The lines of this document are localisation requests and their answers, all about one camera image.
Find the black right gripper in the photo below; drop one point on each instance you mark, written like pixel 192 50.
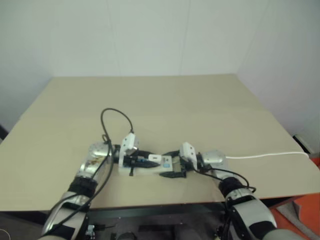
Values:
pixel 184 168

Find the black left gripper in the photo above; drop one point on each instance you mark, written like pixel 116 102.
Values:
pixel 129 161

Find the white charger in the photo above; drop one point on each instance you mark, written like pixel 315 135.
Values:
pixel 155 157

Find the white power strip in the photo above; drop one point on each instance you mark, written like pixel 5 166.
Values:
pixel 150 172

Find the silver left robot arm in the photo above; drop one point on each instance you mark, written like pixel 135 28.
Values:
pixel 96 153

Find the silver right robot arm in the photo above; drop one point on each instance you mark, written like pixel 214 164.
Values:
pixel 216 158

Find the dark rounded shape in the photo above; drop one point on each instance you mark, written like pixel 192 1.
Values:
pixel 127 236

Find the orange foam block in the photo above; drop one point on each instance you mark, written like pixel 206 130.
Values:
pixel 300 220

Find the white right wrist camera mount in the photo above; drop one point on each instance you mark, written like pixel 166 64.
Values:
pixel 188 150

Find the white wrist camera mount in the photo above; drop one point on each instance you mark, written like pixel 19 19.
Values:
pixel 128 142
pixel 188 150

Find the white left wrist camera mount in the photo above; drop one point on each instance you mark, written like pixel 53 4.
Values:
pixel 128 142

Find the black table frame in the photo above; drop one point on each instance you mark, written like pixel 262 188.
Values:
pixel 155 210

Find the small metal bracket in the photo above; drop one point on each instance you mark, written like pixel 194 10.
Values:
pixel 90 230

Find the black object at wall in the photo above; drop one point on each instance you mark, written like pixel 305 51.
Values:
pixel 3 133

